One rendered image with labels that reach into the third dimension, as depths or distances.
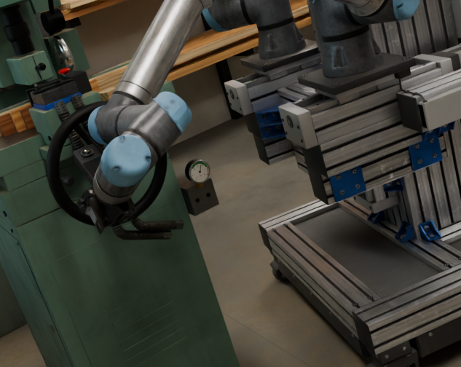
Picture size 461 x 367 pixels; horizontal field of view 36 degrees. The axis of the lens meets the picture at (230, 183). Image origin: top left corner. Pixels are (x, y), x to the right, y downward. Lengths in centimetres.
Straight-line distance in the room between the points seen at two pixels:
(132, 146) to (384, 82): 83
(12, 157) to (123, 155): 66
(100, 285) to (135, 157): 80
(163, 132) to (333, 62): 68
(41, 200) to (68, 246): 14
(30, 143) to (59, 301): 41
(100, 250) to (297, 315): 80
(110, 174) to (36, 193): 65
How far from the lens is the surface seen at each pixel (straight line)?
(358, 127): 179
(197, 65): 421
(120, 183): 116
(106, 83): 199
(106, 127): 130
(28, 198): 179
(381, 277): 208
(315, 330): 230
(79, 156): 137
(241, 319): 247
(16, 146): 176
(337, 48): 176
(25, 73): 188
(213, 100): 484
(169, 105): 122
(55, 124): 168
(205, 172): 189
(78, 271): 187
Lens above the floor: 124
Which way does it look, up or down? 19 degrees down
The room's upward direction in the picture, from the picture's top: 17 degrees counter-clockwise
